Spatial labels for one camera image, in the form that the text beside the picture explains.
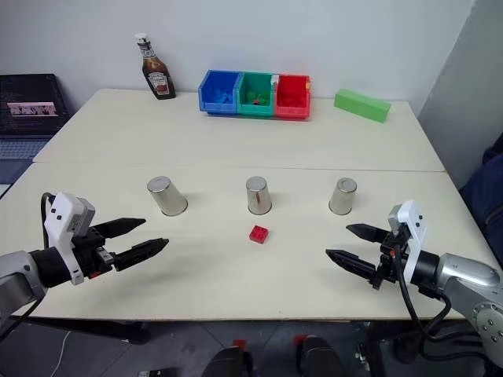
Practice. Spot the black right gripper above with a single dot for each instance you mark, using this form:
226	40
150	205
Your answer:
391	261

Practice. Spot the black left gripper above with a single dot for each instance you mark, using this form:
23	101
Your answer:
92	255

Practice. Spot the upturned steel cup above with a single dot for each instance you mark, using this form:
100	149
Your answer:
258	196
342	196
167	196

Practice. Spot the red toy brick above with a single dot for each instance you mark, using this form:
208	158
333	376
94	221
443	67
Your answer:
259	233

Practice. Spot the black table leg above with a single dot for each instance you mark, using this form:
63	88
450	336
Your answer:
379	349

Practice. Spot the dark rounded shape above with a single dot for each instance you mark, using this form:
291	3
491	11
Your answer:
232	361
320	357

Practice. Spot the person in dark clothes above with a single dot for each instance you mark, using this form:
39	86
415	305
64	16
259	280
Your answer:
485	188

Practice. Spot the green rectangular block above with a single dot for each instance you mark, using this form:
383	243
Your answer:
362	105

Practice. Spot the laptop keyboard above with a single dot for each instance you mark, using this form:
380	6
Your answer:
19	149

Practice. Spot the red storage bin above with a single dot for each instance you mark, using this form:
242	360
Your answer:
292	98

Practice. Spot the ketchup bottle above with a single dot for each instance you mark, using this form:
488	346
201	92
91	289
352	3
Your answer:
158	74

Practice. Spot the blue storage bin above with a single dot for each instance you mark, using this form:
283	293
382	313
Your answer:
218	92

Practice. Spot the black plastic crate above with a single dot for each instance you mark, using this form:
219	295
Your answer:
29	104

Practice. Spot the green storage bin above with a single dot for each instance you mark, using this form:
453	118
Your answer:
256	94

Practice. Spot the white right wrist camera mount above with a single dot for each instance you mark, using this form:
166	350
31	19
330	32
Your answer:
414	235

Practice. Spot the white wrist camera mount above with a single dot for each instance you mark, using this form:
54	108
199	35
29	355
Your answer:
63	220
414	235

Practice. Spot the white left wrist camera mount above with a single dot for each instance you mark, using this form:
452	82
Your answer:
63	220

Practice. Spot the black table frame bar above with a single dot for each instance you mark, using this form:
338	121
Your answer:
90	330

